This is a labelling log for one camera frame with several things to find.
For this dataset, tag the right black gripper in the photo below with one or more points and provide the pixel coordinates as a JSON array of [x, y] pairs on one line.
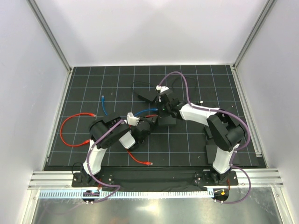
[[160, 103]]

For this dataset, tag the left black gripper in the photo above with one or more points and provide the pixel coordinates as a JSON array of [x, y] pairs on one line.
[[149, 118]]

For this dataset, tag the black network switch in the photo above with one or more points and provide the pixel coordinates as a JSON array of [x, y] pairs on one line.
[[166, 121]]

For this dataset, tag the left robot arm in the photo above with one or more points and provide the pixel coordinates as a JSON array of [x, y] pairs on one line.
[[105, 132]]

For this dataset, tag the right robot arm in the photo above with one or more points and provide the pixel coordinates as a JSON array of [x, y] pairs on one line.
[[229, 133]]

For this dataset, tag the black power adapter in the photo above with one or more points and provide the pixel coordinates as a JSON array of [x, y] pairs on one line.
[[147, 96]]

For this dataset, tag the black flat block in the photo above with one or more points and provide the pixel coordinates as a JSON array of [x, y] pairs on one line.
[[211, 154]]

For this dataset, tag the black grid mat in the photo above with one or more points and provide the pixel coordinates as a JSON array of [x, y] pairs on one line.
[[94, 91]]

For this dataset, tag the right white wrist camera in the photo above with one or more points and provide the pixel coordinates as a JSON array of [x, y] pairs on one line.
[[162, 89]]

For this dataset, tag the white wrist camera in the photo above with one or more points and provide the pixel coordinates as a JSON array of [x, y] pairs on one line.
[[162, 89], [132, 120]]

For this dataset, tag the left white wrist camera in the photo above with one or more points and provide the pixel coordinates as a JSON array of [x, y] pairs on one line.
[[132, 120]]

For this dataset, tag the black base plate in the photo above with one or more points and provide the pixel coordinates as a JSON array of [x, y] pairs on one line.
[[157, 178]]

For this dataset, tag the white slotted cable duct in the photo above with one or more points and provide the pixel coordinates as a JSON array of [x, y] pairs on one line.
[[87, 194]]

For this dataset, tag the aluminium front rail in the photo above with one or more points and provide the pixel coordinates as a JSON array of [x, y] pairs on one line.
[[260, 177]]

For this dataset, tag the right aluminium frame post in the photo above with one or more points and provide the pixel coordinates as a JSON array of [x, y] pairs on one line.
[[254, 31]]

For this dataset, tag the aluminium frame post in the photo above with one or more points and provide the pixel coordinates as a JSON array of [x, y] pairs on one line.
[[254, 31], [47, 30]]

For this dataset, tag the left aluminium frame post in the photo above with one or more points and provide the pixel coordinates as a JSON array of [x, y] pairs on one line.
[[47, 30]]

